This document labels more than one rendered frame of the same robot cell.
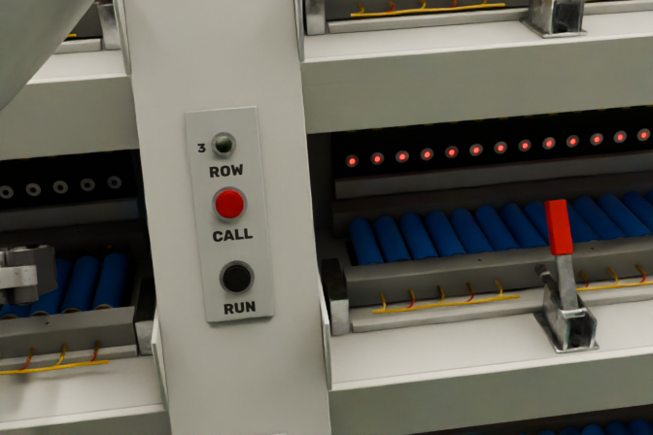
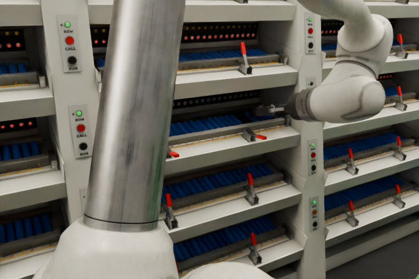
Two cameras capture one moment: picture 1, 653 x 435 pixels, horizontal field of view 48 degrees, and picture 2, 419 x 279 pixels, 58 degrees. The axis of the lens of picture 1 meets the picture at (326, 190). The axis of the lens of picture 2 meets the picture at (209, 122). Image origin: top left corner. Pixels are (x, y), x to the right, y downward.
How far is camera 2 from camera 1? 0.98 m
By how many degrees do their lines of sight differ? 23
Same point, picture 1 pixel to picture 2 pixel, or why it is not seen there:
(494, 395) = (343, 129)
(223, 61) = (311, 68)
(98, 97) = (293, 75)
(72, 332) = (275, 122)
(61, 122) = (286, 80)
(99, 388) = (285, 132)
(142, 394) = (293, 132)
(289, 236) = not seen: hidden behind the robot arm
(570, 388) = (353, 127)
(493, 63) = not seen: hidden behind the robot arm
